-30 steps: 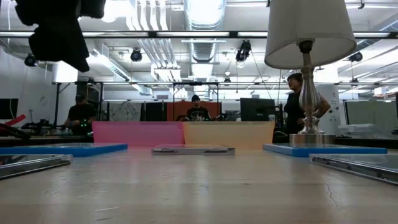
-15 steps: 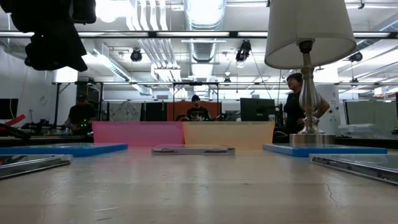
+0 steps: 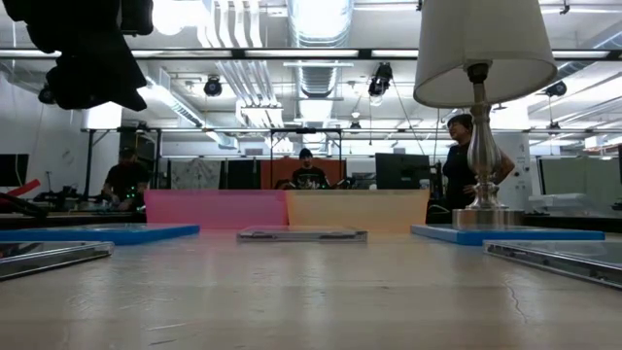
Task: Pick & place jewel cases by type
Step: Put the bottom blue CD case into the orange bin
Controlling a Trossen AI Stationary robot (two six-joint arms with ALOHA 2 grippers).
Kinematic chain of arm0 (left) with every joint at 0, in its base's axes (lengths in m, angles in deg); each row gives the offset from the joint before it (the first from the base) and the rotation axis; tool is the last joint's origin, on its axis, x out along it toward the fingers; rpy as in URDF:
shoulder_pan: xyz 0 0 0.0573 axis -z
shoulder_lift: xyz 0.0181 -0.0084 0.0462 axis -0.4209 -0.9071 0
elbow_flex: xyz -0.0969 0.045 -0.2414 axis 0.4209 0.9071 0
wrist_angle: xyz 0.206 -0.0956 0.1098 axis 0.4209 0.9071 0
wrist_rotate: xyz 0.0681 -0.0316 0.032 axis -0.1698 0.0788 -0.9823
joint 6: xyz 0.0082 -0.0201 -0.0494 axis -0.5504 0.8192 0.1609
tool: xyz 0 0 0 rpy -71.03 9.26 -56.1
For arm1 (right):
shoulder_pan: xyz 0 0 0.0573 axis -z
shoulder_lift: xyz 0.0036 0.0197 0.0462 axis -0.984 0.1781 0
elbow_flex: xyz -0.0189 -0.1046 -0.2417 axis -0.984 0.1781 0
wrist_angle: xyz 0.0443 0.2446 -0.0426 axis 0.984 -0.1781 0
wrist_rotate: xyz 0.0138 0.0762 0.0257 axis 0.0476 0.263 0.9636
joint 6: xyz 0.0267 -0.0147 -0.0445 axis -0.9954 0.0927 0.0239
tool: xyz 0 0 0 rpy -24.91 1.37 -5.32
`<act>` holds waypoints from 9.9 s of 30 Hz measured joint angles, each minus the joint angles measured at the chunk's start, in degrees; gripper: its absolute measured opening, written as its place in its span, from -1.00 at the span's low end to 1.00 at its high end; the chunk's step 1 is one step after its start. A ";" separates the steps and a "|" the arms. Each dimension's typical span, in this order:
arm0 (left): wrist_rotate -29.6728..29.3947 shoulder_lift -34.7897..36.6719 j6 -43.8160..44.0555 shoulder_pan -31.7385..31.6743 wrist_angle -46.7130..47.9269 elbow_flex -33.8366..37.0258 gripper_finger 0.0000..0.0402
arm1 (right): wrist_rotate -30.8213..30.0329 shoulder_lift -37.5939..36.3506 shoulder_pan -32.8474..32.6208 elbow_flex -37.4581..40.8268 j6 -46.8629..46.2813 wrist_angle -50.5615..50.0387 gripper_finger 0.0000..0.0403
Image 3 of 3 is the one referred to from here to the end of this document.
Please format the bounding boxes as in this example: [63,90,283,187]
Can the person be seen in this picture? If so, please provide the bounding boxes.
[441,114,516,211]
[101,148,152,211]
[290,148,331,191]

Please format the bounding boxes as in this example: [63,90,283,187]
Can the black overhead frame bar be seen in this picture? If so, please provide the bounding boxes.
[0,47,622,61]

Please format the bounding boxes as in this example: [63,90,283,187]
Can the pink translucent plastic bin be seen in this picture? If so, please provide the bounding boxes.
[144,189,291,230]

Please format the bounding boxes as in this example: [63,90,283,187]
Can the orange partition panel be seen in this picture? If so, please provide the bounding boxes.
[259,158,347,191]

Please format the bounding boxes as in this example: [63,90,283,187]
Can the green partition panel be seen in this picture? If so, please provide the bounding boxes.
[537,157,622,196]

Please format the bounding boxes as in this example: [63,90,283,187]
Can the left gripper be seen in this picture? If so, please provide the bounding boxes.
[46,28,149,112]

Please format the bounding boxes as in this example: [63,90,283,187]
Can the blue plastic disc case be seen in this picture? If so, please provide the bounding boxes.
[410,224,606,247]
[0,223,201,247]

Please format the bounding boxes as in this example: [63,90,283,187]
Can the dark wall screen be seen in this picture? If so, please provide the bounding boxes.
[0,154,30,188]

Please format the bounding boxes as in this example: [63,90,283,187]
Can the black metal frame stand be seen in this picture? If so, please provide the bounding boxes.
[269,128,344,191]

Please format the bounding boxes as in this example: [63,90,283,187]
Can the black computer monitor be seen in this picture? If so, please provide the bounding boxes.
[374,153,432,191]

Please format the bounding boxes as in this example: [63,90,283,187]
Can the white shade silver table lamp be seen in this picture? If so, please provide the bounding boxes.
[413,0,559,228]

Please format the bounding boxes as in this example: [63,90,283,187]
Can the clear jewel case black tray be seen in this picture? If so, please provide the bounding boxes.
[0,241,116,282]
[483,240,622,292]
[236,226,369,244]

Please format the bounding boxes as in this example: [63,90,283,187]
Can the black ceiling camera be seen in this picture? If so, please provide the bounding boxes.
[37,83,57,106]
[367,61,394,97]
[203,75,224,97]
[544,80,569,98]

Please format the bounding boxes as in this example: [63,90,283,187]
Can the orange translucent plastic bin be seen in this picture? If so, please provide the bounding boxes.
[285,189,431,235]

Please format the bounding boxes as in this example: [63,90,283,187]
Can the clear plastic storage box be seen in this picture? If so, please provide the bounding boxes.
[529,192,616,218]

